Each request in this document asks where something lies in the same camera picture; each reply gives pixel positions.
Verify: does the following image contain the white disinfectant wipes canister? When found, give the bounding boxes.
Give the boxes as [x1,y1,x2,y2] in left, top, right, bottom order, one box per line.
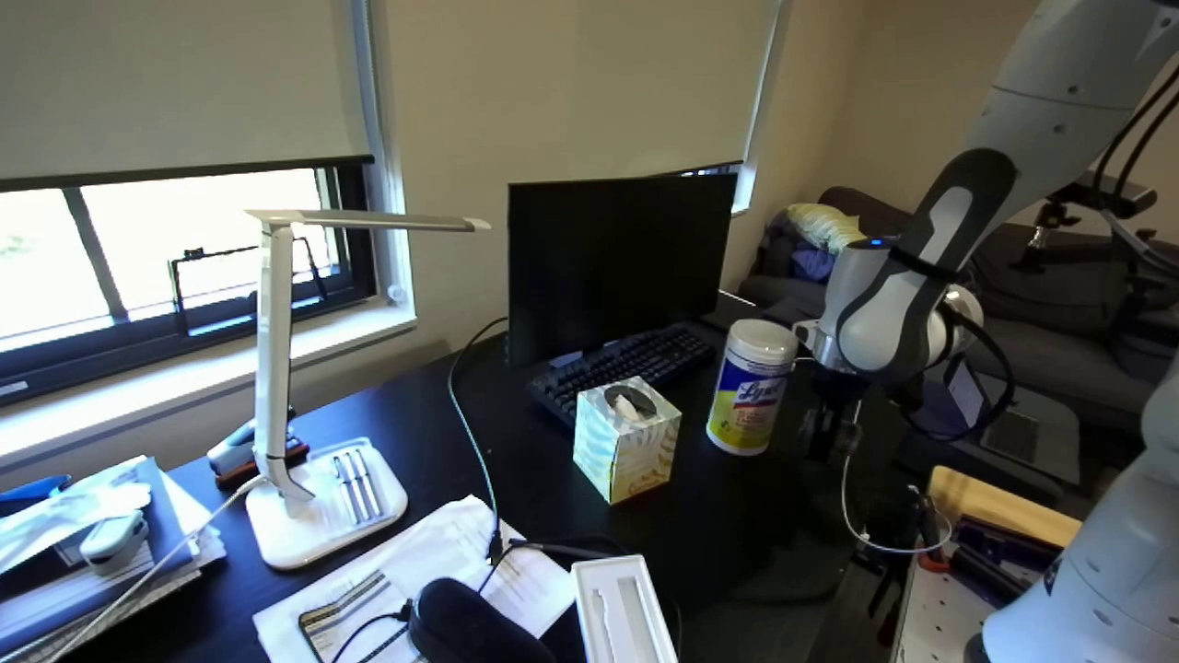
[708,318,797,457]

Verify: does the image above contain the white desk lamp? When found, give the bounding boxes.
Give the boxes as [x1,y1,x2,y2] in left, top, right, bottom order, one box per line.
[242,207,495,574]

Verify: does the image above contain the dark grey sofa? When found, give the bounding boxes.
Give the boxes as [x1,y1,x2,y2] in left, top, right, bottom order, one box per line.
[738,188,1179,428]

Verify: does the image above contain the black eyeglass case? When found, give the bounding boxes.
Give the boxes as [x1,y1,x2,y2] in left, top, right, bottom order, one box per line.
[409,579,556,663]

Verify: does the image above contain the red black stapler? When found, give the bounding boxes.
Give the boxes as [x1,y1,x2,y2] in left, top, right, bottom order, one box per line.
[207,423,309,487]

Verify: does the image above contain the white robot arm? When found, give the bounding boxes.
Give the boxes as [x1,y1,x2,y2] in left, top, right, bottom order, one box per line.
[807,0,1179,663]

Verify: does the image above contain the black cable on desk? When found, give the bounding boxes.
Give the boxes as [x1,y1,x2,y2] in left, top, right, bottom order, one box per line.
[441,314,512,566]

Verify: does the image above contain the stack of books and papers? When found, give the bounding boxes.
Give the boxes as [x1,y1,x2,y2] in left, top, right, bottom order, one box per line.
[0,457,223,663]

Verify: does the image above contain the black computer monitor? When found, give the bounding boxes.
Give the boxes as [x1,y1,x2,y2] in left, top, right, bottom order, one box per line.
[503,169,738,364]

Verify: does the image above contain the white cable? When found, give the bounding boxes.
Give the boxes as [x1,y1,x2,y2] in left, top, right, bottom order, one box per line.
[837,400,953,558]

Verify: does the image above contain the black keyboard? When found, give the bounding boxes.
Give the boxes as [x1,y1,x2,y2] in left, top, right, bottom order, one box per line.
[529,323,710,423]

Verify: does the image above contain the wooden board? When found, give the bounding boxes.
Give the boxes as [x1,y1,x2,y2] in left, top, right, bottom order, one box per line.
[929,464,1078,549]

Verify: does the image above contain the white styrofoam tray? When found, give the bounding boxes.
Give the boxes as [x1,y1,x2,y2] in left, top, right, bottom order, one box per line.
[570,552,676,663]

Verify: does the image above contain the white paper sheets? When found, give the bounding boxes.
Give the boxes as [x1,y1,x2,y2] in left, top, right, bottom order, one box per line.
[255,496,573,663]

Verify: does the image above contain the yellow white pillow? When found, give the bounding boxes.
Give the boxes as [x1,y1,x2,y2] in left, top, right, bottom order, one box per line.
[786,201,861,254]

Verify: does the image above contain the yellow patterned tissue box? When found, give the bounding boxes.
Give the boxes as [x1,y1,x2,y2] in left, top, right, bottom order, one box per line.
[570,374,680,506]

